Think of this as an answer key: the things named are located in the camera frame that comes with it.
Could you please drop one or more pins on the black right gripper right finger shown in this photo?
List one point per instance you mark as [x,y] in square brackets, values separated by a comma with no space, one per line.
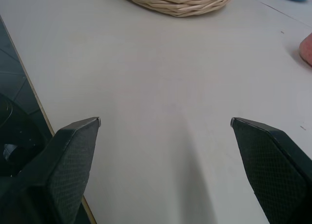
[275,170]

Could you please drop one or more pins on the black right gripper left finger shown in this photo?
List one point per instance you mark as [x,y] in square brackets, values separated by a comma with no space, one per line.
[65,165]

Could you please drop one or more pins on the pink object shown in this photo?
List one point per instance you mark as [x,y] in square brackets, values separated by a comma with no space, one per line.
[306,49]

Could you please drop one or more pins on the woven wicker basket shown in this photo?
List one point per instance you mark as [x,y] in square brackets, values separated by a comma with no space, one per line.
[178,0]

